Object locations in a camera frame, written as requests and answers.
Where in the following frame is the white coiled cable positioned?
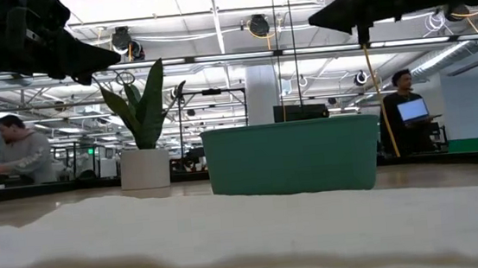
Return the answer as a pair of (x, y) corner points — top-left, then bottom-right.
(423, 10), (449, 39)

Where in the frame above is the white folded cloth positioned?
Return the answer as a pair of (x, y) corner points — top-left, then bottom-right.
(0, 163), (478, 268)

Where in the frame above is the black ceiling cable reel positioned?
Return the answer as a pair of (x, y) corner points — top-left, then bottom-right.
(353, 69), (370, 87)
(109, 23), (147, 63)
(247, 12), (272, 40)
(444, 3), (472, 24)

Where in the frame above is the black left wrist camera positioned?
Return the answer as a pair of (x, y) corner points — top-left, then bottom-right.
(26, 0), (73, 37)

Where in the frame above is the black desk equipment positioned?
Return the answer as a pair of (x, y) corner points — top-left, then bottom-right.
(430, 120), (449, 152)

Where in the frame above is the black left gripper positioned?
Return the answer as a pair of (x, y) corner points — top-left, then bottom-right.
(2, 0), (124, 93)

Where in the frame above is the green board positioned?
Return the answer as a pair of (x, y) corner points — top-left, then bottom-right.
(446, 137), (478, 156)

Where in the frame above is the thick yellow hanging cable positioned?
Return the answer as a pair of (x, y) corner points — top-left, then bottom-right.
(362, 41), (402, 161)

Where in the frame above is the green plastic tupperware container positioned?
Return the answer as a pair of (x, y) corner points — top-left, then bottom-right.
(199, 112), (387, 205)

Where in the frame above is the white pillar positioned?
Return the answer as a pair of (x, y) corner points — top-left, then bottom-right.
(243, 63), (283, 126)

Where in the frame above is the open laptop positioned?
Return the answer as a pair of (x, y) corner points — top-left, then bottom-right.
(395, 96), (443, 126)

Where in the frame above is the green snake plant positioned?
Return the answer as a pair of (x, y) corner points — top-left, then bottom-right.
(88, 54), (192, 155)

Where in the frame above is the person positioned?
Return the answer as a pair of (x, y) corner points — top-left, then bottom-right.
(0, 111), (58, 188)
(374, 67), (441, 160)

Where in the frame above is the thin black hanging cable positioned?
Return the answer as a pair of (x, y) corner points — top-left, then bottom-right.
(285, 0), (304, 106)

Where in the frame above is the black metal frame rig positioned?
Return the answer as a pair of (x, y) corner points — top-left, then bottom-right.
(175, 85), (253, 163)

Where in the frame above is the white plant pot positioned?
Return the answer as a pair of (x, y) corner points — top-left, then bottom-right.
(118, 145), (173, 192)

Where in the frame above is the silver ventilation duct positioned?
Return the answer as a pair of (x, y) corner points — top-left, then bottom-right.
(404, 39), (478, 86)

